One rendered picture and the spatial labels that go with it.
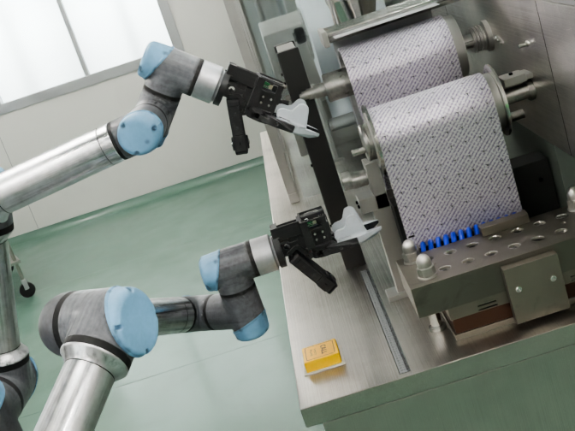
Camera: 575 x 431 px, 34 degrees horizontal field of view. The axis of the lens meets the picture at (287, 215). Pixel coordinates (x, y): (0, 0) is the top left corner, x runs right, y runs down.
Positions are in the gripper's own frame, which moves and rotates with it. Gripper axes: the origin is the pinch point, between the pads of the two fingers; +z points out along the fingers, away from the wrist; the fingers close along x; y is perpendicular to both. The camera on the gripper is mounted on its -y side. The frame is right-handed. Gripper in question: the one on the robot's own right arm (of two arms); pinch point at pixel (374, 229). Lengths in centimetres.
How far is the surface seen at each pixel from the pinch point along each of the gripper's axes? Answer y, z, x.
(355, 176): 9.5, -0.1, 7.8
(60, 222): -105, -211, 556
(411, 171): 9.4, 10.1, -0.7
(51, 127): -30, -188, 556
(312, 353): -16.5, -19.1, -10.9
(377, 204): 2.6, 2.5, 6.6
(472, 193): 1.1, 20.5, -0.8
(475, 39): 25, 35, 28
